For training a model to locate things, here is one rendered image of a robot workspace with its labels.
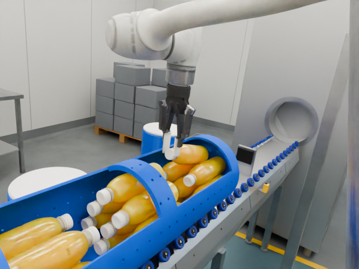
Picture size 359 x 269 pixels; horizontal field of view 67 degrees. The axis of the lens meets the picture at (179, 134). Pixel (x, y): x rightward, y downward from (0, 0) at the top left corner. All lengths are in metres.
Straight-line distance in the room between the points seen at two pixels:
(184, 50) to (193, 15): 0.19
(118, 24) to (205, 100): 5.16
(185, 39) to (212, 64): 4.92
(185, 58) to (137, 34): 0.18
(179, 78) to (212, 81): 4.90
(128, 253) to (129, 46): 0.48
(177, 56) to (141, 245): 0.50
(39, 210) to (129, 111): 3.53
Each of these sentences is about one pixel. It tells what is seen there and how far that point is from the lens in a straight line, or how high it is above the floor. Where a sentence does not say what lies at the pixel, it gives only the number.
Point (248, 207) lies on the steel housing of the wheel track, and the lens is 1.41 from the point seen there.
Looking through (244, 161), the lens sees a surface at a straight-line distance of 1.53.
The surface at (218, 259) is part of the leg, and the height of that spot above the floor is 0.59.
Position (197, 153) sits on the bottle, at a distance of 1.00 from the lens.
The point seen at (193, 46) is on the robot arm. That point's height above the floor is 1.57.
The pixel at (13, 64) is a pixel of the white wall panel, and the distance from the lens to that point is 4.29.
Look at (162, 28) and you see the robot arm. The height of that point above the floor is 1.60.
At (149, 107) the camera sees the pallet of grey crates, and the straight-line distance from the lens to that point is 4.01.
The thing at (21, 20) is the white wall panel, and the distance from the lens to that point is 4.34.
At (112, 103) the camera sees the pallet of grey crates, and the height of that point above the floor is 0.60.
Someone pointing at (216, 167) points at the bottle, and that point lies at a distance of 1.04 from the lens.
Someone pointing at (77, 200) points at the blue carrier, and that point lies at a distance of 0.88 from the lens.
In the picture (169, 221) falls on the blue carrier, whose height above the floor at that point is 1.12.
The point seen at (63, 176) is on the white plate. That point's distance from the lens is 1.15.
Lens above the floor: 1.56
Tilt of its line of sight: 18 degrees down
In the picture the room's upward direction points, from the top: 7 degrees clockwise
